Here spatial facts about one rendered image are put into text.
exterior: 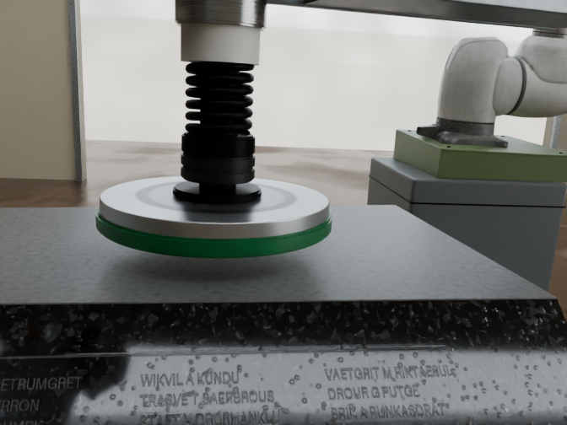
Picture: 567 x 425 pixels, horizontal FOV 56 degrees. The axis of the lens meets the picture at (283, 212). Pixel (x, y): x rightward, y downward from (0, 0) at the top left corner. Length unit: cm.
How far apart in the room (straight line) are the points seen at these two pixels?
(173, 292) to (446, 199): 101
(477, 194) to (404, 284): 93
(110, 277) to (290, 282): 15
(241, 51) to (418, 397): 31
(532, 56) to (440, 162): 39
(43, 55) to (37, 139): 79
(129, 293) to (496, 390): 28
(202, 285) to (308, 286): 9
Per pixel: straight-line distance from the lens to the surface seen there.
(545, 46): 156
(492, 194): 139
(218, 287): 43
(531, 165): 145
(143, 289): 43
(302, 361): 40
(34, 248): 55
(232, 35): 46
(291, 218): 43
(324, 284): 45
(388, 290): 45
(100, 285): 44
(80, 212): 68
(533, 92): 155
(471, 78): 147
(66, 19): 554
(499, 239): 143
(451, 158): 135
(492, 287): 49
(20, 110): 567
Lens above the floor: 100
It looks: 13 degrees down
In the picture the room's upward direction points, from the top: 3 degrees clockwise
